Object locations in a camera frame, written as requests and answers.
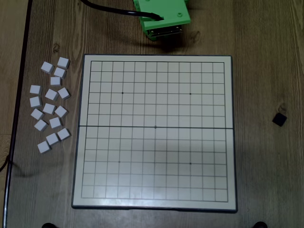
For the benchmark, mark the black edge strip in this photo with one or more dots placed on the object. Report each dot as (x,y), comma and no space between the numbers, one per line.
(17,107)

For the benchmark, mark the green camera mount plate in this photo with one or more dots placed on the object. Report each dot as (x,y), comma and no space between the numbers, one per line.
(166,9)

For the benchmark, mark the black cube stone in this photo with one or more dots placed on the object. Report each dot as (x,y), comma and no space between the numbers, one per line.
(279,119)

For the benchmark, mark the white cube stone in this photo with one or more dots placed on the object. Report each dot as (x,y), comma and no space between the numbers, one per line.
(52,139)
(49,108)
(46,67)
(37,114)
(64,93)
(59,72)
(55,81)
(35,89)
(63,62)
(55,122)
(44,147)
(63,134)
(51,94)
(41,125)
(61,111)
(35,101)

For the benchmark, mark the white grid go board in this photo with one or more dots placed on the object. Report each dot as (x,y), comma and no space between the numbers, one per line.
(154,147)

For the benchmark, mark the black stand foot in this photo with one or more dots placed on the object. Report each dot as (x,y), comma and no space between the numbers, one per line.
(260,225)
(47,225)

